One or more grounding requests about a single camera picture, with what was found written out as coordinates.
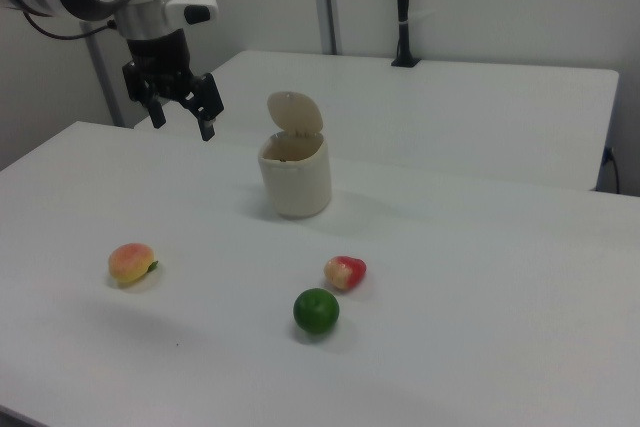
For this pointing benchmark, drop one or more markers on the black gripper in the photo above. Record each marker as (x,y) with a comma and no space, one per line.
(160,59)

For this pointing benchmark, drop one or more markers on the cream hinged bin lid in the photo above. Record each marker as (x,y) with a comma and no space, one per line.
(295,112)

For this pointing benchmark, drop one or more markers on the cream garbage bin body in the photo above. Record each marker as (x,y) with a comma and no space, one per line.
(297,187)

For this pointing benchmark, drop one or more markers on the orange yellow toy peach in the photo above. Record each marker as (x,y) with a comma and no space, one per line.
(127,264)

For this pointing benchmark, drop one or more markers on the red bitten toy fruit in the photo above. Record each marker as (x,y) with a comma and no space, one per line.
(347,272)

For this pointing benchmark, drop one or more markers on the green toy lime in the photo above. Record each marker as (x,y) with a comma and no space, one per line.
(316,311)

